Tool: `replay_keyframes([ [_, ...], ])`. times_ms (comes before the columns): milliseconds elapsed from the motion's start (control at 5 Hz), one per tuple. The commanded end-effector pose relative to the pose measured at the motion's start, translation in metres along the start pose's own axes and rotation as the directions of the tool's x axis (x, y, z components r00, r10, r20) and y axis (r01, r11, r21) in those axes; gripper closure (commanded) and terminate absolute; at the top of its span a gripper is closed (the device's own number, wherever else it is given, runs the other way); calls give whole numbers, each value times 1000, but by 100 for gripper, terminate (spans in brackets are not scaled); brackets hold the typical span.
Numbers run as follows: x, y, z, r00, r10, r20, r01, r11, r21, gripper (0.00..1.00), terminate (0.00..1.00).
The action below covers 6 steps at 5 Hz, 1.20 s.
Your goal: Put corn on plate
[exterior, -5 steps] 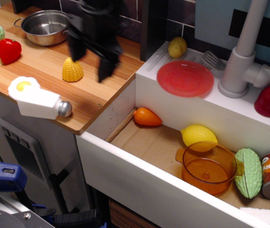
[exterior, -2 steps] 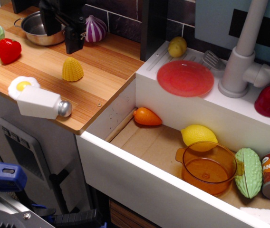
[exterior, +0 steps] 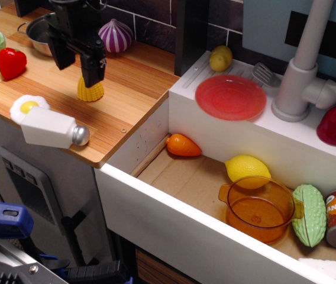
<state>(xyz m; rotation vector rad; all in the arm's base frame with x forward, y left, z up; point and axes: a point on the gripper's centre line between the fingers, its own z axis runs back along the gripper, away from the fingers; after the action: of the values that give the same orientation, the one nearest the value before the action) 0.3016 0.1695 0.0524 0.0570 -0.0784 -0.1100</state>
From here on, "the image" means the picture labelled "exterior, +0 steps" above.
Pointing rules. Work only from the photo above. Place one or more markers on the yellow toy corn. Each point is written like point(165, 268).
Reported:
point(91, 94)

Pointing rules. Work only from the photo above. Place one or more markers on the toy potato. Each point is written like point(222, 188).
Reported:
point(220, 58)

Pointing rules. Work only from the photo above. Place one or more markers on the red plastic plate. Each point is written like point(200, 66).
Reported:
point(231, 98)

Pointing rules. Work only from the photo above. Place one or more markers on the blue clamp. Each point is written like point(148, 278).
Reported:
point(15, 221)

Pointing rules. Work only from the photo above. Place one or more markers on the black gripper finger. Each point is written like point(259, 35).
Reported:
point(93, 68)
point(62, 55)

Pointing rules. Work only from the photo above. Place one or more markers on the green toy bitter gourd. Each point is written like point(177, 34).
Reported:
point(311, 228)

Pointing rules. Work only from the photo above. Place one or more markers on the grey oven door panel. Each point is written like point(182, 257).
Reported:
point(34, 189)

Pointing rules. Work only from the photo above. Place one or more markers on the steel pot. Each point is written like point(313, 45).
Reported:
point(36, 31)

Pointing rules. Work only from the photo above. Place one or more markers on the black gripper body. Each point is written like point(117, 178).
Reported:
point(78, 26)

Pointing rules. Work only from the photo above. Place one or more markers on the grey toy faucet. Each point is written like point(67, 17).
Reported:
point(300, 86)

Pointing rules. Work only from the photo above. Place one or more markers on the white salt shaker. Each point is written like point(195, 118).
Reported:
point(45, 127)

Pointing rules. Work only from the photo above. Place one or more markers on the toy fried egg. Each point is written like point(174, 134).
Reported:
point(22, 106)

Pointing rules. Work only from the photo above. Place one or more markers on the red toy strawberry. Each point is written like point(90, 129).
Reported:
point(12, 63)

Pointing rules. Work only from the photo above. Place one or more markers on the grey toy spatula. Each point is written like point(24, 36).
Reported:
point(265, 76)

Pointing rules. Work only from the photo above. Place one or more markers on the purple striped toy onion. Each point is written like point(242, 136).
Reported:
point(117, 36)

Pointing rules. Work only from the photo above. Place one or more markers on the orange toy carrot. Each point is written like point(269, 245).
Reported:
point(180, 145)

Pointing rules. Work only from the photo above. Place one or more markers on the yellow toy lemon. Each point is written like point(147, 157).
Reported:
point(247, 171)

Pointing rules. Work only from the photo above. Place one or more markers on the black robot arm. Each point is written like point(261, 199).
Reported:
point(70, 4)

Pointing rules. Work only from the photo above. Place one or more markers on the orange transparent plastic pot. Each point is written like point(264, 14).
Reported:
point(260, 207)

